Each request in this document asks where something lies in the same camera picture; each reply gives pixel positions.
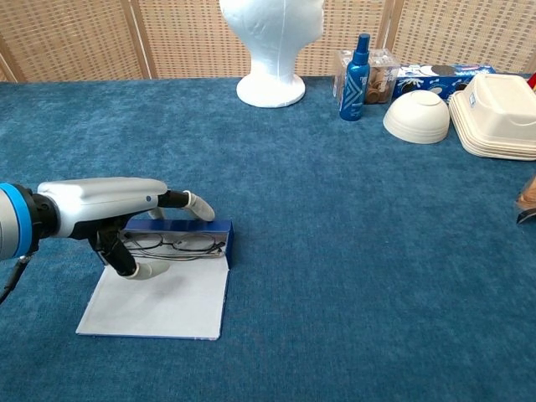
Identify white upturned bowl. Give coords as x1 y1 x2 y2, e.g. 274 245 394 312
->
383 90 451 145

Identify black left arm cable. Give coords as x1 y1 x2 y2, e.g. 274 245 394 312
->
0 253 33 305

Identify blue Oreo cookie box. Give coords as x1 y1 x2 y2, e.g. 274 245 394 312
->
393 64 497 101

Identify black-rimmed eyeglasses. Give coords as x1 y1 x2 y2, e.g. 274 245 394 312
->
121 233 225 261

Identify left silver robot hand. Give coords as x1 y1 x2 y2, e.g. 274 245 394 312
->
32 177 216 281

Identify clear plastic cookie box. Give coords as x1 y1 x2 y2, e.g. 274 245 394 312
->
333 49 401 106

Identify beige lunch box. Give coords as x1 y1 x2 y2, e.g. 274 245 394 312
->
448 73 536 162

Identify bread in clear bag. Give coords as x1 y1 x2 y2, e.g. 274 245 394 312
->
513 175 536 225

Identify blue glasses case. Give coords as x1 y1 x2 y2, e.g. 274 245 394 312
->
75 219 234 341

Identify blue table cloth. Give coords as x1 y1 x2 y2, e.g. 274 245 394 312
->
0 75 536 402

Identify blue spray bottle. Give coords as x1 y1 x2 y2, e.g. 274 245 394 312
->
338 33 372 122

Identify woven bamboo folding screen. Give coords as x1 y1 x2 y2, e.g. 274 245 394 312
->
0 0 536 83

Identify white foam mannequin head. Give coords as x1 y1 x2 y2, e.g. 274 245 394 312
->
219 0 326 109

